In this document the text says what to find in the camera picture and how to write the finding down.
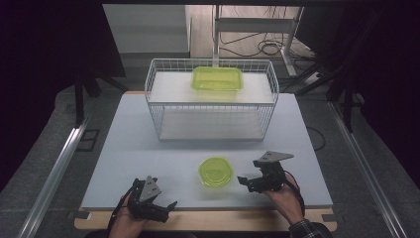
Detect grey cabinet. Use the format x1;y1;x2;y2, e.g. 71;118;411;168
102;3;192;57

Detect black cable loop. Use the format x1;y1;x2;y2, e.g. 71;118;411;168
305;125;328;153

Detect left hand-held gripper black cable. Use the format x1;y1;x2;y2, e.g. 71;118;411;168
106;184;137;234

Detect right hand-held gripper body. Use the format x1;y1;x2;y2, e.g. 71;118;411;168
247;151;295;193

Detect hand-held gripper black cable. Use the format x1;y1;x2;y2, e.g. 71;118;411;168
106;184;137;234
282;170;306;217

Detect aluminium rail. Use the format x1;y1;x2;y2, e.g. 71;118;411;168
327;99;410;238
17;114;92;238

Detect right hand-held gripper black cable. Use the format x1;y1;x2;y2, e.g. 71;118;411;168
282;170;306;217

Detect person's right hand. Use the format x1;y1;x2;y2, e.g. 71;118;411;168
263;174;305;226

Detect white metal stand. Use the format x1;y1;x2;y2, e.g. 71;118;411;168
212;4;305;77

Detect white wire shelf rack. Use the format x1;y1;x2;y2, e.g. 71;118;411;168
144;58;280;143

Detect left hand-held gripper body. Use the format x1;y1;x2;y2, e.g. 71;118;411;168
127;175;170;223

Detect person's left hand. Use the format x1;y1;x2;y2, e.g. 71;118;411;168
108;193;149;238

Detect round container with green lid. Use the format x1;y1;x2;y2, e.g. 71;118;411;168
197;156;236;189

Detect rectangular container with green lid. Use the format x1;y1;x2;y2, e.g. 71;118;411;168
190;65;245;102

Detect pale blue board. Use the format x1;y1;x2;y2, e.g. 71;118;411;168
80;92;334;211

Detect black tripod stand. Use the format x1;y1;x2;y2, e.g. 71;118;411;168
72;63;131;131

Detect black floor cables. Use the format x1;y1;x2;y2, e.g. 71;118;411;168
218;5;319;61

